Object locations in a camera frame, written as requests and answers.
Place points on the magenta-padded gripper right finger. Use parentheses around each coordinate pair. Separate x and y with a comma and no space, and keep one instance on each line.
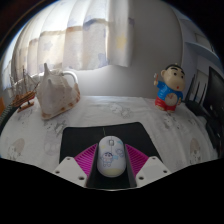
(151,168)

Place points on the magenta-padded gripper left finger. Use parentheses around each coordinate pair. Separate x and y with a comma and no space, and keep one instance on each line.
(71,170)

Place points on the white cartoon-print computer mouse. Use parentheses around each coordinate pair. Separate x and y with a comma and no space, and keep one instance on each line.
(111,156)

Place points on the black mouse pad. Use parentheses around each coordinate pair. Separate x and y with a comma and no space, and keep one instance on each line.
(83,136)

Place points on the white cartoon-print tablecloth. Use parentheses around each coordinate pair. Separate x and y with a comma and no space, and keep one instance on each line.
(176,133)

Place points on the black router with antennas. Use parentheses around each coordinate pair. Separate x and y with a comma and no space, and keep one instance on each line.
(196,106)

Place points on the large white conch shell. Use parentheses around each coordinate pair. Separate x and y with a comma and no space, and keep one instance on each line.
(56,95)

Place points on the cartoon boy figurine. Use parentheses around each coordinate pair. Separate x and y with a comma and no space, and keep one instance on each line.
(170,90)

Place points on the wooden model sailing ship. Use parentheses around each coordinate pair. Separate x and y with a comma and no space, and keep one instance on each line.
(24,99)

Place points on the black monitor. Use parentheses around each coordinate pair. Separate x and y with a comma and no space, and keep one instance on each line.
(215,96)

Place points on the sheer white star-print curtain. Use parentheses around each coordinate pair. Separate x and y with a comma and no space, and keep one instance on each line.
(76,40)

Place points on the white shelf unit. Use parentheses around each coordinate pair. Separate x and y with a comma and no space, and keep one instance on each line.
(200,43)

